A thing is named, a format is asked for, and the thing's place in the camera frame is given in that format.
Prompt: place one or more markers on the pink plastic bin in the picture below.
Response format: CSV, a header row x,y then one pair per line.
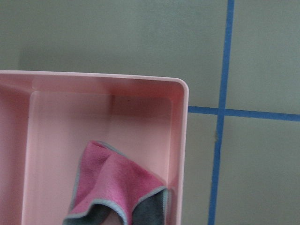
x,y
47,119

